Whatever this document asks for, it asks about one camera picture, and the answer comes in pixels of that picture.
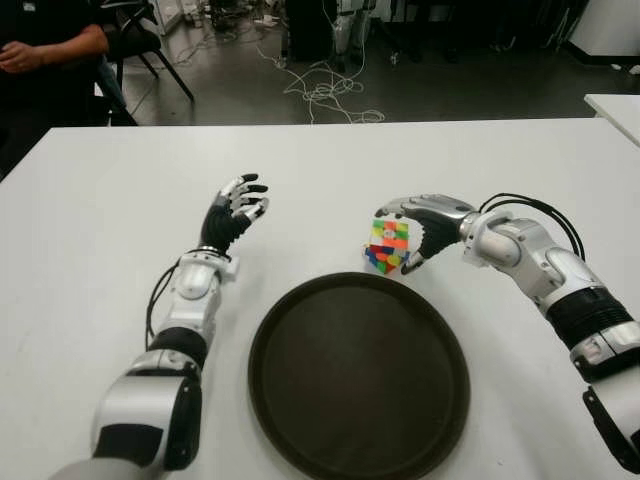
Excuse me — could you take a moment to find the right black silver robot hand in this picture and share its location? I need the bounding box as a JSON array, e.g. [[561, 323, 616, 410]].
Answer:
[[374, 193, 476, 276]]

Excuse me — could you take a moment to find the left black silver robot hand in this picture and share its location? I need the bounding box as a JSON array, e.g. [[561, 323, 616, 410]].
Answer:
[[199, 173, 270, 254]]

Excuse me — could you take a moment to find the multicoloured Rubik's cube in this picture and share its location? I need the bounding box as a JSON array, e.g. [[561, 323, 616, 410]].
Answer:
[[363, 217, 412, 276]]

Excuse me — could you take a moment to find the dark brown round plate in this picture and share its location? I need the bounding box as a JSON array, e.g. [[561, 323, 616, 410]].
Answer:
[[248, 271, 471, 480]]

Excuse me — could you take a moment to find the black metal chair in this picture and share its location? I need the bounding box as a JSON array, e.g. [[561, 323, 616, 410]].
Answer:
[[102, 0, 195, 126]]

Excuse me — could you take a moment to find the black floor cabinet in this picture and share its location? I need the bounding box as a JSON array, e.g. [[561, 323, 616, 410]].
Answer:
[[287, 0, 341, 64]]

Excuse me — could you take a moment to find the white side table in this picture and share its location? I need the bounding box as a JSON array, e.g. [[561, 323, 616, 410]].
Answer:
[[583, 93, 640, 149]]

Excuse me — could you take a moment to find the seated person in black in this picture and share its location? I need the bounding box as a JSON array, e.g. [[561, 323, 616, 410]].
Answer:
[[0, 0, 139, 171]]

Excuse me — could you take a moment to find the tangled white floor cable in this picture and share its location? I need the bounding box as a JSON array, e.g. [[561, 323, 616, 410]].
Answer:
[[257, 42, 386, 125]]

